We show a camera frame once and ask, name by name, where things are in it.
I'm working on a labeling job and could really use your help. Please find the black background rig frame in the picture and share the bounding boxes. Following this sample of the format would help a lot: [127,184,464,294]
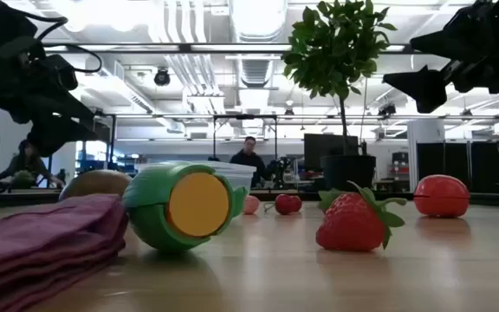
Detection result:
[211,114,279,163]

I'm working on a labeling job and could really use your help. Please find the person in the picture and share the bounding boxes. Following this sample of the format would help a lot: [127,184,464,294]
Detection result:
[229,135,269,189]
[0,139,67,190]

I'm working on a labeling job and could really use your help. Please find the clear plastic tupperware container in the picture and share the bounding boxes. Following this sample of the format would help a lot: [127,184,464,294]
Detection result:
[136,160,257,194]

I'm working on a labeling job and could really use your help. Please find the brown toy kiwi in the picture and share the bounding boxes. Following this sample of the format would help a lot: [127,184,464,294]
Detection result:
[58,169,133,202]

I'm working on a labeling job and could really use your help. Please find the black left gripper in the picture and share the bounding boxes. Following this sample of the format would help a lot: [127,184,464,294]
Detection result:
[0,38,100,158]

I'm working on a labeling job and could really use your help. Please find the dark background cabinets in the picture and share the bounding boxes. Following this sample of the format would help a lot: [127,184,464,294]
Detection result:
[415,133,499,194]

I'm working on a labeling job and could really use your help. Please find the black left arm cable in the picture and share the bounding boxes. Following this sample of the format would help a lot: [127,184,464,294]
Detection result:
[15,11,104,75]

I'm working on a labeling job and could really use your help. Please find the red toy cherries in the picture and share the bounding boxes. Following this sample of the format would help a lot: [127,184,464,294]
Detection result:
[263,192,303,217]

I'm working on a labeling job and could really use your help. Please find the black ceiling spotlight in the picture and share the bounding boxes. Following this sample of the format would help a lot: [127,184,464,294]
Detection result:
[152,67,172,88]

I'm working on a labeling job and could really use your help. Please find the red toy strawberry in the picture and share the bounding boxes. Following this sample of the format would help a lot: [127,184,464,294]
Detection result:
[314,179,408,253]

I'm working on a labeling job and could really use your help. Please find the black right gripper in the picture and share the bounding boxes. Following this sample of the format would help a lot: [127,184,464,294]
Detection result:
[382,0,499,115]

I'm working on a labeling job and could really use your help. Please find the black computer monitor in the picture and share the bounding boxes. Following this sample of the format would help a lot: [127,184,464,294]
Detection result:
[302,133,360,172]

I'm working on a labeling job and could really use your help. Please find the potted green plant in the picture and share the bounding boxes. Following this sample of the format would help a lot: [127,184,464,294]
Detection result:
[280,0,399,192]

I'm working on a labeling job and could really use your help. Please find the black overhead crossbar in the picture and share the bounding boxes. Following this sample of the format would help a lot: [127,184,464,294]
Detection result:
[42,42,412,55]

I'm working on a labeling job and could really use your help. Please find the purple folded cloth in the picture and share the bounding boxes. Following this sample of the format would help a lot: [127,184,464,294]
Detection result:
[0,192,130,312]

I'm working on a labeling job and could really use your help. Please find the small pink toy fruit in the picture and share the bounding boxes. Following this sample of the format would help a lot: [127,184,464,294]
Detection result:
[243,194,262,216]

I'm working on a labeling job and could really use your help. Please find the small green background plant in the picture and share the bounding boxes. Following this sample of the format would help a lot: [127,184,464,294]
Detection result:
[11,169,36,191]

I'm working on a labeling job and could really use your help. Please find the green toy vegetable half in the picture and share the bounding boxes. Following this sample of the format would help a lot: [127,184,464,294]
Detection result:
[230,185,250,218]
[121,160,238,253]

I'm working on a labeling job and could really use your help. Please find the red toy tomato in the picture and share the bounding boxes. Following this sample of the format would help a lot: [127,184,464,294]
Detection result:
[412,173,471,219]

